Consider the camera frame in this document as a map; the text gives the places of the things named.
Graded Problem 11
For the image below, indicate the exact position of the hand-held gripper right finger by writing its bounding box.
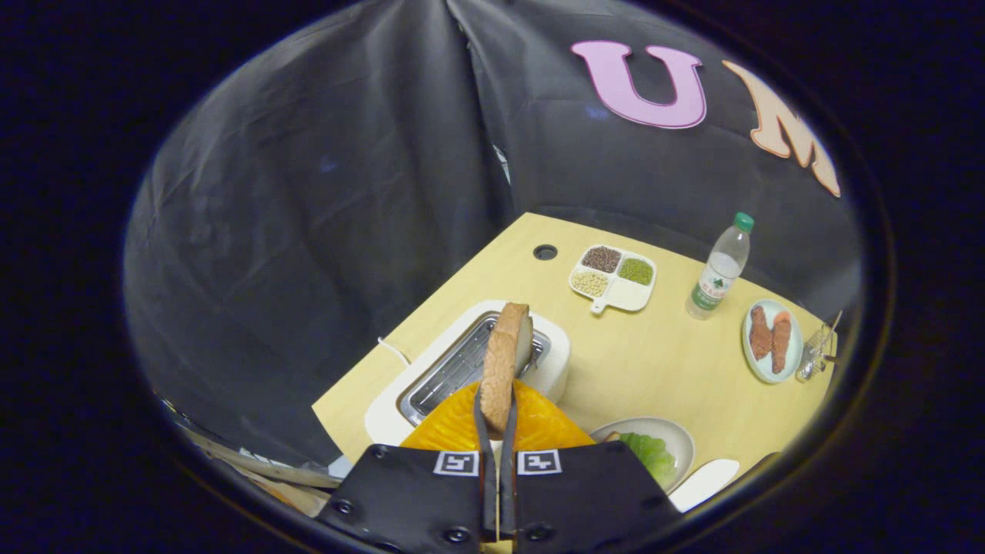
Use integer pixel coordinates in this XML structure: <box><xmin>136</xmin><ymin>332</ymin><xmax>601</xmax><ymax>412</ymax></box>
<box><xmin>500</xmin><ymin>379</ymin><xmax>682</xmax><ymax>554</ymax></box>

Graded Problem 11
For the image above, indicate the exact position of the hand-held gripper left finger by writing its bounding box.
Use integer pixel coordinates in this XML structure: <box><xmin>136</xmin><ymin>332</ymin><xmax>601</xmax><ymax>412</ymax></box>
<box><xmin>316</xmin><ymin>379</ymin><xmax>497</xmax><ymax>554</ymax></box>

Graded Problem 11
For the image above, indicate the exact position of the plain white bread slice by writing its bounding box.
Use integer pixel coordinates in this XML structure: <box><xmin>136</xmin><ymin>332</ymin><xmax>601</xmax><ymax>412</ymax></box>
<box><xmin>480</xmin><ymin>302</ymin><xmax>534</xmax><ymax>439</ymax></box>

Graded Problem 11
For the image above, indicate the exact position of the green lettuce leaf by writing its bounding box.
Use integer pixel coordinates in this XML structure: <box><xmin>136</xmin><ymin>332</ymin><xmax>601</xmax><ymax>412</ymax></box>
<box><xmin>619</xmin><ymin>432</ymin><xmax>678</xmax><ymax>489</ymax></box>

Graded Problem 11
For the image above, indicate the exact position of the white toaster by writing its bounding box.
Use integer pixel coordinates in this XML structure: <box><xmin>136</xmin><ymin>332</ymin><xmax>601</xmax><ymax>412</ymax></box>
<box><xmin>365</xmin><ymin>299</ymin><xmax>572</xmax><ymax>447</ymax></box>

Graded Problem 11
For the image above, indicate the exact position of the beige round plate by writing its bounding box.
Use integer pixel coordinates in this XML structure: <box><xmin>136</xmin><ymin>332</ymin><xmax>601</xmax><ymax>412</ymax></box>
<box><xmin>589</xmin><ymin>417</ymin><xmax>696</xmax><ymax>495</ymax></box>

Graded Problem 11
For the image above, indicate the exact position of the beige cardboard panel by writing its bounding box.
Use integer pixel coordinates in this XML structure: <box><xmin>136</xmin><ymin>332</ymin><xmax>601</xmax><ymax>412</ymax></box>
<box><xmin>181</xmin><ymin>427</ymin><xmax>343</xmax><ymax>518</ymax></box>

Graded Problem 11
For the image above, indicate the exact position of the white square bowl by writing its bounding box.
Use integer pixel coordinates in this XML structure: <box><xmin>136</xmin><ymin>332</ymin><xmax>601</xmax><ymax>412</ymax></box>
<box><xmin>668</xmin><ymin>459</ymin><xmax>741</xmax><ymax>513</ymax></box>

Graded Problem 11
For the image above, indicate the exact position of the white divided seasoning tray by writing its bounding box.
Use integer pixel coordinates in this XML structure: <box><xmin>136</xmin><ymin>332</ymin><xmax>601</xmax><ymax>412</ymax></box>
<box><xmin>568</xmin><ymin>245</ymin><xmax>658</xmax><ymax>315</ymax></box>

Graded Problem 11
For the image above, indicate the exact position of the brown fried chicken piece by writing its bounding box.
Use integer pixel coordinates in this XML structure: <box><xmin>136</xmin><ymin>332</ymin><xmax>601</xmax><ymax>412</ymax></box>
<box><xmin>749</xmin><ymin>305</ymin><xmax>774</xmax><ymax>361</ymax></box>

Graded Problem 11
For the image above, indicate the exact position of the clear plastic water bottle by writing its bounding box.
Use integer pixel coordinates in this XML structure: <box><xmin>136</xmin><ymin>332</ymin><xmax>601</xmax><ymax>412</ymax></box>
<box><xmin>685</xmin><ymin>212</ymin><xmax>755</xmax><ymax>321</ymax></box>

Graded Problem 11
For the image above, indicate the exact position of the light blue plate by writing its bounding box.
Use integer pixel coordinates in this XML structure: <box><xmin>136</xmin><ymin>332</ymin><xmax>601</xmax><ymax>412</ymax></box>
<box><xmin>741</xmin><ymin>299</ymin><xmax>804</xmax><ymax>385</ymax></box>

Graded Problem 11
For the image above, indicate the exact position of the clear wire utensil holder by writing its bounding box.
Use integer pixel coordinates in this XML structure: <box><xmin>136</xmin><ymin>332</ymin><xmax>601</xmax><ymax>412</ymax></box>
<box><xmin>796</xmin><ymin>323</ymin><xmax>836</xmax><ymax>383</ymax></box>

